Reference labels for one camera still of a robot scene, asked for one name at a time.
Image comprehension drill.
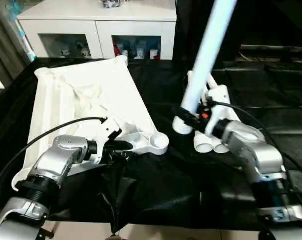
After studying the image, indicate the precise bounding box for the dark ornament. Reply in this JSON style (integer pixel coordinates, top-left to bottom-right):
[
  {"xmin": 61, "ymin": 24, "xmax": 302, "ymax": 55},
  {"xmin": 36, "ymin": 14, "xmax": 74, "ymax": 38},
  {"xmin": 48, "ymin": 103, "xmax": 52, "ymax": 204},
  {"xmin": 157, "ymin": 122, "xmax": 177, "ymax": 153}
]
[{"xmin": 100, "ymin": 0, "xmax": 121, "ymax": 10}]

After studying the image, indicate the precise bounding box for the white plastic table top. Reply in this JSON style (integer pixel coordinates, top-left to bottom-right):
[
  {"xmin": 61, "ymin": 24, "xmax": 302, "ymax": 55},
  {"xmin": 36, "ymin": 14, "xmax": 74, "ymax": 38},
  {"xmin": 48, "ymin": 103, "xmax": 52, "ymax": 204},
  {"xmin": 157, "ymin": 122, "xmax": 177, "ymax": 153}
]
[{"xmin": 10, "ymin": 55, "xmax": 169, "ymax": 192}]

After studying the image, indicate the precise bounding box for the dark metal bar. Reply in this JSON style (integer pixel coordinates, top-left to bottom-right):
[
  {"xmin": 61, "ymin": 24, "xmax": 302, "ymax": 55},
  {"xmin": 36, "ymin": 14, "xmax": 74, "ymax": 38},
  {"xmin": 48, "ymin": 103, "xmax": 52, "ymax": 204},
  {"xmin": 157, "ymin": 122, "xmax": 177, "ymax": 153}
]
[{"xmin": 240, "ymin": 44, "xmax": 302, "ymax": 51}]

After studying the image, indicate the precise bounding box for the black mat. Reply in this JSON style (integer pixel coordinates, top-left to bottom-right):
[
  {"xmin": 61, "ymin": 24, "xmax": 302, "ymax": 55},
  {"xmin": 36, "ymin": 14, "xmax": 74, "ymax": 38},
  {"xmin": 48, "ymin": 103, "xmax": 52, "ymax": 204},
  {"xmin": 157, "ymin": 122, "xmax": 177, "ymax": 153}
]
[{"xmin": 0, "ymin": 56, "xmax": 302, "ymax": 232}]

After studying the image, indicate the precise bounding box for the grey brown curtain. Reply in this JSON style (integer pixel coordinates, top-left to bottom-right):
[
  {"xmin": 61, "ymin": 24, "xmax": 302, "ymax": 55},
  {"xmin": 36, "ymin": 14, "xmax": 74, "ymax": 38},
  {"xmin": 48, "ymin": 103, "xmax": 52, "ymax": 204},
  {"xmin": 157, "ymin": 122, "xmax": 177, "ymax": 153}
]
[{"xmin": 0, "ymin": 0, "xmax": 33, "ymax": 88}]

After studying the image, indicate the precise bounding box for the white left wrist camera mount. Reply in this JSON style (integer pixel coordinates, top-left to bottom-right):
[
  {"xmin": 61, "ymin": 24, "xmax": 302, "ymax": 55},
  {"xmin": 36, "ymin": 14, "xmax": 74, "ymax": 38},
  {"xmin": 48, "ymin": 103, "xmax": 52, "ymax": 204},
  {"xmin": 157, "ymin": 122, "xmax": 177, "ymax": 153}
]
[{"xmin": 90, "ymin": 116, "xmax": 123, "ymax": 167}]

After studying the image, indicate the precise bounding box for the white sideboard cabinet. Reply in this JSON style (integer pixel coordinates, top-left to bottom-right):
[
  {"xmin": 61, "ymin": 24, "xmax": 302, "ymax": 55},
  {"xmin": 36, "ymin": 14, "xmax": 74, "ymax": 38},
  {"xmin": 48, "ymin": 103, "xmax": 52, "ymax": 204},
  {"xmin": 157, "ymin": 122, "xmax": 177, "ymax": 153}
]
[{"xmin": 16, "ymin": 0, "xmax": 178, "ymax": 61}]

